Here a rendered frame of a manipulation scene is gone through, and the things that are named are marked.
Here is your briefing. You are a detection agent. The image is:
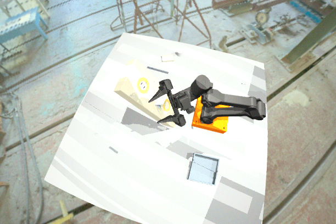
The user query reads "grey cylinder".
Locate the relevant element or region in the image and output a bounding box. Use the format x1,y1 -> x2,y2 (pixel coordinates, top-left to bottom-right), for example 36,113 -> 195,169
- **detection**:
177,49 -> 183,57

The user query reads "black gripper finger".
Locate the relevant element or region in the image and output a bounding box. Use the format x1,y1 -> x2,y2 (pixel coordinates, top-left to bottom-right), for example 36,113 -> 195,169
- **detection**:
157,115 -> 180,124
148,86 -> 167,103

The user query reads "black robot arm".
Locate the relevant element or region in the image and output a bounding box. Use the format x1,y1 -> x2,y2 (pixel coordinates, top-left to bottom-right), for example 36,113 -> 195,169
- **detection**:
178,75 -> 266,125

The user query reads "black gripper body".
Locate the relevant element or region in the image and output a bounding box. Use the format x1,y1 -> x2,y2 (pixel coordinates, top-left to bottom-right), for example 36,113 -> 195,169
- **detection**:
159,79 -> 192,127

